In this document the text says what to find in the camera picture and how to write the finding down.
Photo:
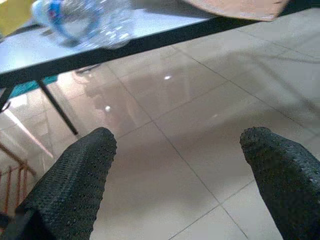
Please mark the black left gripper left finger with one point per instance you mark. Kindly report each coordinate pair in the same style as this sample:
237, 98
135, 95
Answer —
72, 190

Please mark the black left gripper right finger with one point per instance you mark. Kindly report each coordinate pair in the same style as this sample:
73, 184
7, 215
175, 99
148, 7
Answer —
287, 185

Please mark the brown cardboard piece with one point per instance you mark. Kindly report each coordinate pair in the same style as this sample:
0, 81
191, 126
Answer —
237, 8

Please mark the wooden slatted rack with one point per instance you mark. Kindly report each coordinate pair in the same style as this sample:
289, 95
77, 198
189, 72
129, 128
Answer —
18, 160

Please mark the teal cloth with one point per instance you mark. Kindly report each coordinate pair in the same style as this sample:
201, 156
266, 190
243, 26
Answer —
27, 86

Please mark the clear plastic bottle blue label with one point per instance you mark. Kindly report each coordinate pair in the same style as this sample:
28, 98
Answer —
55, 15

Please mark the yellow box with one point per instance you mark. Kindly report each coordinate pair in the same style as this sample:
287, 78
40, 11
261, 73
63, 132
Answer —
12, 15

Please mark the grey table with black frame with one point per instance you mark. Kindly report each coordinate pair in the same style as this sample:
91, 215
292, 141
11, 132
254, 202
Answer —
150, 42

